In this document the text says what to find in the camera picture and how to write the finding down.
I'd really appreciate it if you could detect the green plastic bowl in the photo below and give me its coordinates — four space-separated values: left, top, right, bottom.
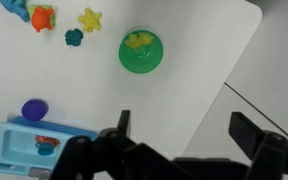
118 29 164 74

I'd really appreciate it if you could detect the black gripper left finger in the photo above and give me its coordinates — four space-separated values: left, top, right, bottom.
49 109 198 180

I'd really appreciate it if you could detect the teal rubber toy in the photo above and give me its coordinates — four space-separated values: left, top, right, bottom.
64 28 84 47

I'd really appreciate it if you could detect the small blue toy cup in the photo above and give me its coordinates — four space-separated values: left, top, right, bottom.
35 142 57 157

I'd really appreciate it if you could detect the light blue rubber toy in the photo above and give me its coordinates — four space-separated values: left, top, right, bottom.
0 0 31 23

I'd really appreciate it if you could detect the small red orange toy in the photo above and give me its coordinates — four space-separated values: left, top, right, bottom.
35 134 61 148

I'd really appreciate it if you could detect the blue toy sink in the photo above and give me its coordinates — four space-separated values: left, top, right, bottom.
0 115 99 178

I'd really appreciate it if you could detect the purple spiky ball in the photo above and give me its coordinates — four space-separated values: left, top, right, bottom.
21 98 49 122

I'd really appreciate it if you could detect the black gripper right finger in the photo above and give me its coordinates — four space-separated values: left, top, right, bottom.
228 111 288 180

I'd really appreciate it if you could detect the yellow star rubber toy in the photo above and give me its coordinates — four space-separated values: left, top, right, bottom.
77 8 103 33

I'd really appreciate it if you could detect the orange rubber toy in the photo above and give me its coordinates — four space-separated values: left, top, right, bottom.
31 6 56 33

